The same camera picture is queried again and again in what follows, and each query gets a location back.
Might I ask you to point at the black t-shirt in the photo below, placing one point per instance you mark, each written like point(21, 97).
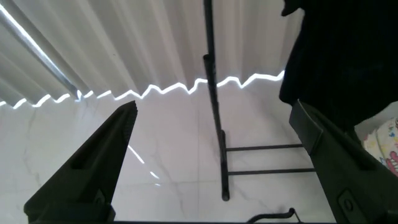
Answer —
point(342, 56)

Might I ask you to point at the black clothes rack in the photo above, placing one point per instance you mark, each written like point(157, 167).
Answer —
point(215, 102)

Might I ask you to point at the white curtain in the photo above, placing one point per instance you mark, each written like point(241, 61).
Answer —
point(124, 37)

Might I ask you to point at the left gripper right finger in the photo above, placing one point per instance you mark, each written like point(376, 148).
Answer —
point(357, 186)

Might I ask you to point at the cream printed garment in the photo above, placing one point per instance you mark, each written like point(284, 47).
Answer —
point(385, 146)

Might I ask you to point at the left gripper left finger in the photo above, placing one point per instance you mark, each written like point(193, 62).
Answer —
point(84, 174)

